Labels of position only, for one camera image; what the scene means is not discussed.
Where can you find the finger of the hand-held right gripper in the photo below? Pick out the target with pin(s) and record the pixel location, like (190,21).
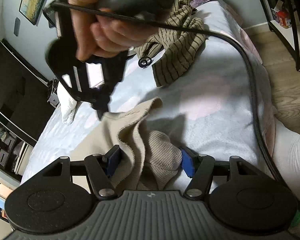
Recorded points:
(102,108)

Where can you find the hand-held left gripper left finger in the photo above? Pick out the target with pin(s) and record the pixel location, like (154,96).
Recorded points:
(113,160)

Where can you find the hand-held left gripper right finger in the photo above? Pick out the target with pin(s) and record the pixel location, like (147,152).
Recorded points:
(187,162)

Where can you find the beige knit sweater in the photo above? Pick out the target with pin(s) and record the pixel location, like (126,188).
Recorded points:
(140,142)

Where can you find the person's right hand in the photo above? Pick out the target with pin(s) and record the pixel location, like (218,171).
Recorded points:
(115,35)

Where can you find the crumpled white muslin cloth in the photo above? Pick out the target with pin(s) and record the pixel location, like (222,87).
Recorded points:
(67,105)

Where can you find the white black nightstand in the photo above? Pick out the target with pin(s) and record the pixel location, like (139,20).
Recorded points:
(53,98)

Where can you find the black wardrobe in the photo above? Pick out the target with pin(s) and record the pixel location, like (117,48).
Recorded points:
(15,80)

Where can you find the pink polka dot bed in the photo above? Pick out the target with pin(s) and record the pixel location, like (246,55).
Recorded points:
(202,92)

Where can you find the checkered fabric basket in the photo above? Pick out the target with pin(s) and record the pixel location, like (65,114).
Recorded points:
(2,155)
(10,138)

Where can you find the tan dark striped cloth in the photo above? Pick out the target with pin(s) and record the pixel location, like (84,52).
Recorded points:
(175,42)

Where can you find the person's white trouser leg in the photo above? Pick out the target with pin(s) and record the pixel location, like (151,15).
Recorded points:
(295,160)

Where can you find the green slipper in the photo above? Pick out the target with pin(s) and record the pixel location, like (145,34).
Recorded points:
(297,220)

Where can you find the black metal rack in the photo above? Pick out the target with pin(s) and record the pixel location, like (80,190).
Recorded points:
(297,30)

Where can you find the red white box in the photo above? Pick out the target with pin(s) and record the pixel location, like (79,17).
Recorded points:
(282,17)

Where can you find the grey wall switch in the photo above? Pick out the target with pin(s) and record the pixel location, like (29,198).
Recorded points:
(17,27)

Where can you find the framed wall picture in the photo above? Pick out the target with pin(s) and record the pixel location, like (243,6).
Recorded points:
(35,0)

